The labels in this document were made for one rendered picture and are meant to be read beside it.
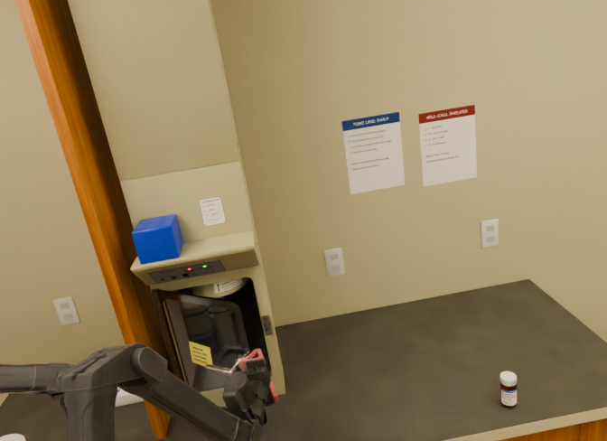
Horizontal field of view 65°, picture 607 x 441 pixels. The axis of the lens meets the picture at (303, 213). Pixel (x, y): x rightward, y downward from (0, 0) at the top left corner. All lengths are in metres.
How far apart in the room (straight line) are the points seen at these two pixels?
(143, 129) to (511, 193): 1.39
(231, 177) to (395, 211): 0.78
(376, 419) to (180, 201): 0.83
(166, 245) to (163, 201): 0.14
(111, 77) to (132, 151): 0.19
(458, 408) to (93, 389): 1.04
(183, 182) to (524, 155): 1.29
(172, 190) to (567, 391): 1.25
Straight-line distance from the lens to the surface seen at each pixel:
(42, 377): 1.23
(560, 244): 2.23
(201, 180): 1.32
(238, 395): 1.14
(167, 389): 0.95
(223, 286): 1.46
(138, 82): 1.30
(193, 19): 1.28
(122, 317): 1.41
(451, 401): 1.57
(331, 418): 1.53
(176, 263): 1.28
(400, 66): 1.78
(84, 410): 0.83
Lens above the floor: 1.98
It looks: 19 degrees down
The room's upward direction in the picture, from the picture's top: 9 degrees counter-clockwise
